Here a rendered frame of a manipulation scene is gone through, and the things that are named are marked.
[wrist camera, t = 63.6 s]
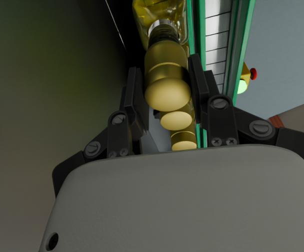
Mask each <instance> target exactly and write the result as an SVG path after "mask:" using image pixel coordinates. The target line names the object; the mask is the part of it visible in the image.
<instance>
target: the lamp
mask: <svg viewBox="0 0 304 252"><path fill-rule="evenodd" d="M246 88H247V84H246V82H245V80H244V79H240V82H239V87H238V92H237V93H238V94H240V93H242V92H244V91H245V90H246Z"/></svg>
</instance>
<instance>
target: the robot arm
mask: <svg viewBox="0 0 304 252"><path fill-rule="evenodd" d="M187 60H188V73H189V78H190V83H191V88H192V95H191V98H192V103H193V108H194V114H195V119H196V124H199V125H200V128H203V129H204V130H206V138H207V147H204V148H194V149H184V150H175V151H165V152H156V153H147V154H143V149H142V141H141V137H142V136H143V135H147V131H148V130H149V109H150V106H149V105H148V104H147V102H146V101H145V98H144V78H143V75H142V72H141V69H140V68H137V66H134V67H130V68H129V71H128V78H127V85H126V86H124V87H123V88H122V93H121V99H120V106H119V110H118V111H115V112H114V113H112V114H111V115H110V116H109V118H108V126H107V127H106V128H105V129H104V130H103V131H102V132H101V133H99V134H98V135H97V136H96V137H95V138H94V139H93V140H91V141H90V142H89V143H88V144H87V145H86V147H85V148H84V151H82V150H81V151H79V152H77V153H76V154H74V155H72V156H71V157H69V158H68V159H66V160H64V161H63V162H61V163H59V164H58V165H57V166H56V167H55V168H54V169H53V171H52V181H53V187H54V193H55V203H54V205H53V208H52V211H51V213H50V216H49V219H48V222H47V225H46V228H45V231H44V234H43V238H42V241H41V244H40V248H39V251H38V252H304V132H301V131H297V130H293V129H289V128H285V127H281V126H280V127H279V128H278V127H274V126H273V125H272V124H271V123H270V122H269V121H267V120H265V119H263V118H260V117H258V116H256V115H253V114H251V113H249V112H246V111H244V110H242V109H239V108H237V107H235V106H233V101H232V99H231V98H230V97H229V96H227V95H224V94H220V92H219V89H218V86H217V83H216V80H215V77H214V74H213V71H212V70H206V71H204V70H203V67H202V63H201V60H200V56H199V53H195V54H191V55H190V57H188V58H187Z"/></svg>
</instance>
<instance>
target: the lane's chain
mask: <svg viewBox="0 0 304 252"><path fill-rule="evenodd" d="M232 6H233V0H205V17H206V18H205V68H206V71H208V70H212V72H213V75H214V78H215V81H216V84H217V87H218V90H219V93H220V94H222V95H223V92H224V83H225V73H226V64H227V54H228V45H229V35H230V25H231V16H232Z"/></svg>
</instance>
